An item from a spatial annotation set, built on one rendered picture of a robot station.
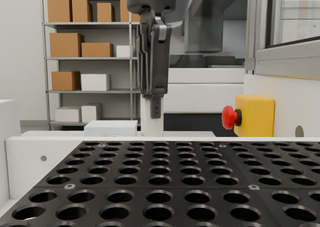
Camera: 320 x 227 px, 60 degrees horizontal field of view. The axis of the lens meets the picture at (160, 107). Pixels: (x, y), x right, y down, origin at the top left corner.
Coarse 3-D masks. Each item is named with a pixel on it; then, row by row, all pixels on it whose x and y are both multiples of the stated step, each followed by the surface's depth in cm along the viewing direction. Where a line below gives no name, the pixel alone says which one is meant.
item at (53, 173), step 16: (80, 144) 22; (96, 144) 23; (64, 160) 18; (80, 160) 18; (48, 176) 15; (64, 176) 16; (32, 192) 13; (48, 192) 14; (64, 192) 13; (16, 208) 12; (32, 208) 12; (48, 208) 12; (0, 224) 11; (16, 224) 11; (32, 224) 11
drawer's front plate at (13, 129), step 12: (0, 108) 25; (12, 108) 27; (0, 120) 25; (12, 120) 27; (0, 132) 25; (12, 132) 27; (0, 144) 25; (0, 156) 25; (0, 168) 25; (0, 180) 25; (0, 192) 25; (0, 204) 25
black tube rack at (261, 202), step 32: (96, 160) 18; (128, 160) 18; (160, 160) 18; (192, 160) 18; (224, 160) 18; (256, 160) 18; (288, 160) 18; (96, 192) 13; (128, 192) 14; (160, 192) 14; (192, 192) 14; (224, 192) 13; (256, 192) 13; (288, 192) 13; (64, 224) 11; (96, 224) 11; (128, 224) 11; (160, 224) 11; (192, 224) 11; (224, 224) 11; (256, 224) 11; (288, 224) 11
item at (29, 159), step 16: (16, 144) 26; (32, 144) 26; (48, 144) 25; (64, 144) 25; (16, 160) 26; (32, 160) 26; (48, 160) 26; (16, 176) 26; (32, 176) 26; (16, 192) 26; (0, 208) 24
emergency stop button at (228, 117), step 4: (224, 108) 46; (228, 108) 46; (232, 108) 46; (224, 112) 46; (228, 112) 45; (232, 112) 45; (236, 112) 46; (224, 116) 46; (228, 116) 45; (232, 116) 45; (236, 116) 46; (224, 120) 46; (228, 120) 45; (232, 120) 45; (236, 120) 46; (224, 124) 46; (228, 124) 45; (232, 124) 45; (228, 128) 46
